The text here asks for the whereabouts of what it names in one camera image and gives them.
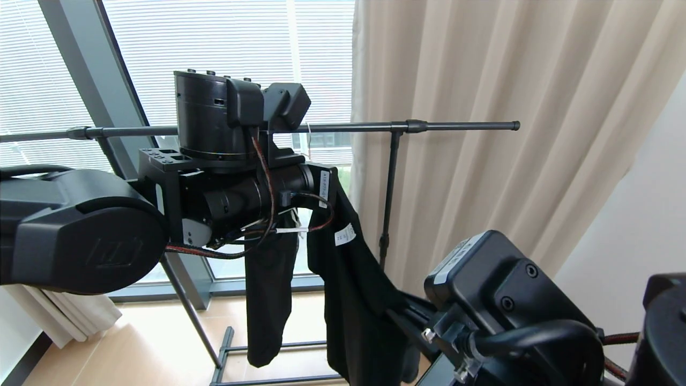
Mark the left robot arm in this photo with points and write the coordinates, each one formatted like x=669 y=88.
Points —
x=80 y=236

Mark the pink clothes hanger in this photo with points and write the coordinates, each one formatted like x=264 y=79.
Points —
x=309 y=142

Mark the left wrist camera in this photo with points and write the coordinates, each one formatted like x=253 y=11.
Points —
x=286 y=104

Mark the black clothes rack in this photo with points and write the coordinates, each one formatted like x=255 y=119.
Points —
x=455 y=126

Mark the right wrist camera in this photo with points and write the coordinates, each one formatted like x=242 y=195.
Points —
x=509 y=289

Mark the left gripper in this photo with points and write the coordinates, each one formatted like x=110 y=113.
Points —
x=257 y=201

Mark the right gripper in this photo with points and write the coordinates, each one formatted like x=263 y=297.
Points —
x=423 y=321

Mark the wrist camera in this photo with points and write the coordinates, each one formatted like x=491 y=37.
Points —
x=286 y=104
x=509 y=289

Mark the window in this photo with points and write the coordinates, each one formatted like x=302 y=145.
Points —
x=214 y=43

